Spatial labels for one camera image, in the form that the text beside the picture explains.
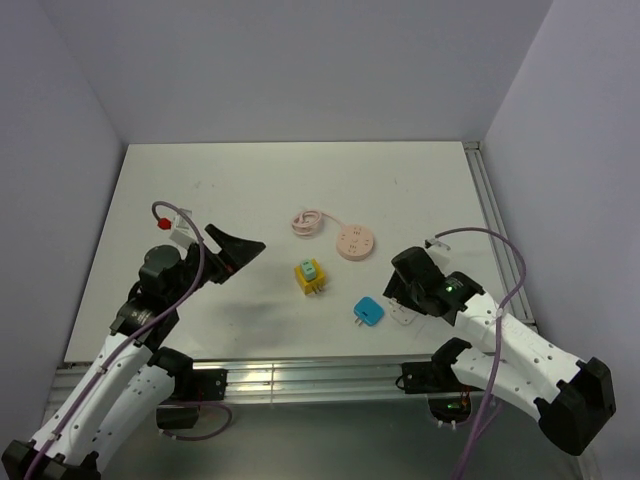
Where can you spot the aluminium rail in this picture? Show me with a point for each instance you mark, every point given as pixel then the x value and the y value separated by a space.
pixel 508 266
pixel 316 380

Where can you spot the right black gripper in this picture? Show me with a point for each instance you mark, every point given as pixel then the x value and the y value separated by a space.
pixel 396 288

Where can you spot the blue plug adapter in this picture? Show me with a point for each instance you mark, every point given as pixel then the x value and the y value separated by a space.
pixel 368 312

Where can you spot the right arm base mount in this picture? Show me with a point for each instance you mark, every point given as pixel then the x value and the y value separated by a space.
pixel 449 401

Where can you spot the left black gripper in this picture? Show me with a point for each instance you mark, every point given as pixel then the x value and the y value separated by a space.
pixel 235 253

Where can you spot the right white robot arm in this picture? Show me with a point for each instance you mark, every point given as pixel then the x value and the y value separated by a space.
pixel 571 399

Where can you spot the aluminium front rail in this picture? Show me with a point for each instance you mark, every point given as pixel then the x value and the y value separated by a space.
pixel 316 380

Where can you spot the green plug adapter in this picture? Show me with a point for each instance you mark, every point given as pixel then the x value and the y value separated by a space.
pixel 308 270

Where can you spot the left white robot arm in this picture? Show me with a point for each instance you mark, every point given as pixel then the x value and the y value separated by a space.
pixel 133 372

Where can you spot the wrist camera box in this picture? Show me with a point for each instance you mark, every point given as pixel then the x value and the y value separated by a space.
pixel 438 251
pixel 181 233

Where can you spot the yellow cube socket adapter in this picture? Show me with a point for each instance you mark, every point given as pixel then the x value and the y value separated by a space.
pixel 314 287

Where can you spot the pink round power strip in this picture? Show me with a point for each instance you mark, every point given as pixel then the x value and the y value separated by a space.
pixel 355 242

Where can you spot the aluminium right rail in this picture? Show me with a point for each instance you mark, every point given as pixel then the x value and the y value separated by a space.
pixel 508 266

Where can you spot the white plug adapter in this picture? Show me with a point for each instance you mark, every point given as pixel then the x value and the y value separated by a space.
pixel 401 314

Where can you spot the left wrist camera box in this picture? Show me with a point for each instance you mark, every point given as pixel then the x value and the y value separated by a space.
pixel 181 233

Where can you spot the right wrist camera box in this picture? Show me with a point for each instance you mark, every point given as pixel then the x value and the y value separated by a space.
pixel 438 251

